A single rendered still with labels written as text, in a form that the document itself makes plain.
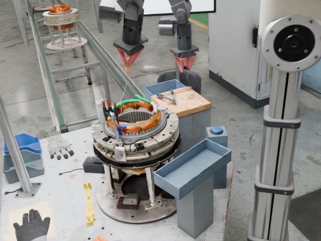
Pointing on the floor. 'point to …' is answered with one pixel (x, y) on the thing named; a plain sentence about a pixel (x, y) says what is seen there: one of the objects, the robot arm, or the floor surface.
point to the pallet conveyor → (62, 128)
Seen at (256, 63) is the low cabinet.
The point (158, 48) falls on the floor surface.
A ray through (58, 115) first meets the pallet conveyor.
